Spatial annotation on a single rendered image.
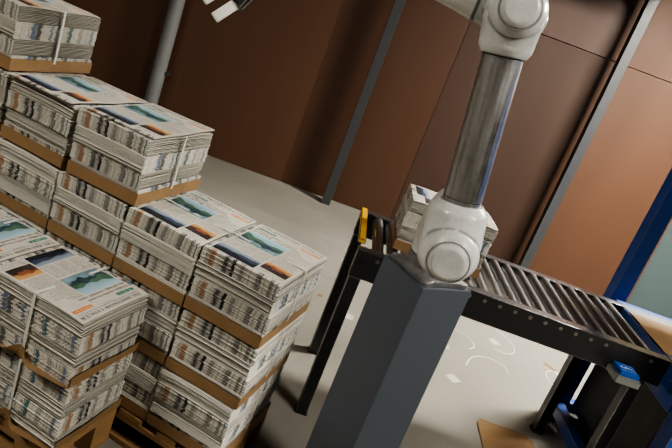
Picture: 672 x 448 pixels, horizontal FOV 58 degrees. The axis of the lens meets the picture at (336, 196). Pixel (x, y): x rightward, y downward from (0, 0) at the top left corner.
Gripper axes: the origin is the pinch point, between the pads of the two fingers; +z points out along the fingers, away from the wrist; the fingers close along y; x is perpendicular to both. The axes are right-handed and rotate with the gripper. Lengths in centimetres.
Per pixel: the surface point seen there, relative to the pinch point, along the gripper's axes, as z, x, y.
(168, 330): 69, -66, 39
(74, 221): 77, -18, 43
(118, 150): 49, -9, 31
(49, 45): 55, 42, 51
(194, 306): 56, -64, 32
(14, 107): 74, 26, 42
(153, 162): 42, -18, 32
